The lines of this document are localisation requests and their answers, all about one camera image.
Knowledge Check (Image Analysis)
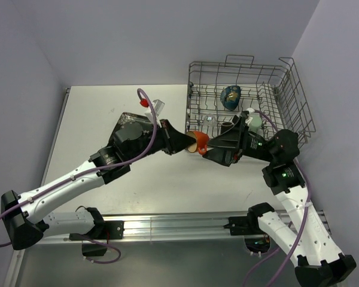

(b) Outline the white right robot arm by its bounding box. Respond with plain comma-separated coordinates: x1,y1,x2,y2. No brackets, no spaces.
203,108,357,286

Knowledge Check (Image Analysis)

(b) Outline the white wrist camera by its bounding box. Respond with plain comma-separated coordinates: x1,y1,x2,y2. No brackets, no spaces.
140,99,165,123
245,107,255,125

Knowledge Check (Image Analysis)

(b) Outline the black floral square plate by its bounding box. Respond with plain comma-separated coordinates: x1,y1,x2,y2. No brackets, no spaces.
108,112,153,146

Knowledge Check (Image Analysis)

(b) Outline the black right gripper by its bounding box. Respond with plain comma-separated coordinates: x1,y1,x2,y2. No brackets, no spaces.
202,115,276,166

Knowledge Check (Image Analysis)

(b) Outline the dark brown mug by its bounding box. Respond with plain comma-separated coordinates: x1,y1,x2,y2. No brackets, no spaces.
220,122,235,135

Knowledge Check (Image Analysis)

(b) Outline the orange small mug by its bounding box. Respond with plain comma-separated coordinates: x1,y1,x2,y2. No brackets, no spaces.
186,131,209,155

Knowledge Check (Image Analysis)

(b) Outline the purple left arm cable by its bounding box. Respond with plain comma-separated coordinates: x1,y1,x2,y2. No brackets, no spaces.
0,88,159,265

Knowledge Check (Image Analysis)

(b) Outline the clear glass tumbler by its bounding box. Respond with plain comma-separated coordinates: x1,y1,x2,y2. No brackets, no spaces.
203,114,218,127

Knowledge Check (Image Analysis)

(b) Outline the grey wire dish rack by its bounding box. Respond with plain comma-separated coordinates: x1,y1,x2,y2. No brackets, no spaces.
185,54,316,146

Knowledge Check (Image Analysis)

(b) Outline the green ceramic cup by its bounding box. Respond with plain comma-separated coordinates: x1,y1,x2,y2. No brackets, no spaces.
247,114,263,133

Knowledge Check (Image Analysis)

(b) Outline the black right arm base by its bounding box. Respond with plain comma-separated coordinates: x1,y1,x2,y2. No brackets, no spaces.
223,216,266,236

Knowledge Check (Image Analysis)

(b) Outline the blue-brown ceramic bowl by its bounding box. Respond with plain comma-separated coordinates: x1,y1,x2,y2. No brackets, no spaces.
220,85,241,111

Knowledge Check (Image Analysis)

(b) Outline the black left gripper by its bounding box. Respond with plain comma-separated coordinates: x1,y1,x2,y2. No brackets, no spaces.
126,119,195,163

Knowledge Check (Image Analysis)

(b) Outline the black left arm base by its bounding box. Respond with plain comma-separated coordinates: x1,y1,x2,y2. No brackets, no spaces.
69,220,124,261

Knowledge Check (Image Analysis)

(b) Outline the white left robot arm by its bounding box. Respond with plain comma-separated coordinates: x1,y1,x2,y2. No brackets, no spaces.
1,115,196,251

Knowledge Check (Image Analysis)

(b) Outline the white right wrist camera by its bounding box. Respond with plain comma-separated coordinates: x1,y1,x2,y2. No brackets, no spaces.
245,107,255,125

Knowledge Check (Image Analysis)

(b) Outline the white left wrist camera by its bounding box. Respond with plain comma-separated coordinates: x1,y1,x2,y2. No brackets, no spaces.
140,99,165,123

